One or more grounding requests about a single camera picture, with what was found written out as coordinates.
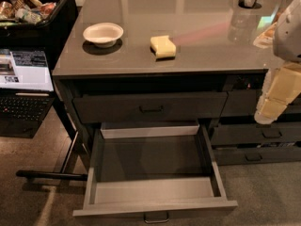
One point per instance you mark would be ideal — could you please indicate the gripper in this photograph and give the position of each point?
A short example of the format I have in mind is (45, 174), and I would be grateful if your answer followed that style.
(288, 37)

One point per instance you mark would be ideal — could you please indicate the yellow sponge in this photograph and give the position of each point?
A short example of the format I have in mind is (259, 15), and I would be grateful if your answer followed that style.
(163, 47)

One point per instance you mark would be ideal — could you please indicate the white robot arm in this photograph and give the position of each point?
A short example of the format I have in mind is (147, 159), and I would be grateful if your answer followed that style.
(286, 40)

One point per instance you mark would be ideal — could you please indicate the grey top right drawer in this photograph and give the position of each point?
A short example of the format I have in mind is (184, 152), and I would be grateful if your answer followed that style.
(243, 103)

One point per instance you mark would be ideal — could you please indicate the grey bottom right drawer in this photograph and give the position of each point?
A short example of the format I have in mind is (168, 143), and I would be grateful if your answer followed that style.
(247, 156)

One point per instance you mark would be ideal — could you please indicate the grey top left drawer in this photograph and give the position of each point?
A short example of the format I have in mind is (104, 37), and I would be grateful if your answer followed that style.
(183, 106)

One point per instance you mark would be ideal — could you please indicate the open grey middle drawer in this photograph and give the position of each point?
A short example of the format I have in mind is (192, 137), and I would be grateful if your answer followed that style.
(154, 179)

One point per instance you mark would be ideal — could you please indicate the glass jar of snacks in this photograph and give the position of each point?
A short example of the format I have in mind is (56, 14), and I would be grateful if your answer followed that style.
(287, 3)

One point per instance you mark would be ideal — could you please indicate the white paper bowl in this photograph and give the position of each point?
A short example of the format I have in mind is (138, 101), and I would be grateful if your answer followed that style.
(103, 35)

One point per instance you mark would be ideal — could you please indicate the black laptop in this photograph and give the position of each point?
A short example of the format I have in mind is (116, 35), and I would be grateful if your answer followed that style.
(26, 92)

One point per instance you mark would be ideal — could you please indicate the black bin of snacks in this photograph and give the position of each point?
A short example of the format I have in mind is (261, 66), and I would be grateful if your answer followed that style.
(44, 28)

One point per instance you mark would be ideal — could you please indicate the black cart frame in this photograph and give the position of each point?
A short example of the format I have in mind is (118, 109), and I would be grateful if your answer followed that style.
(67, 158)

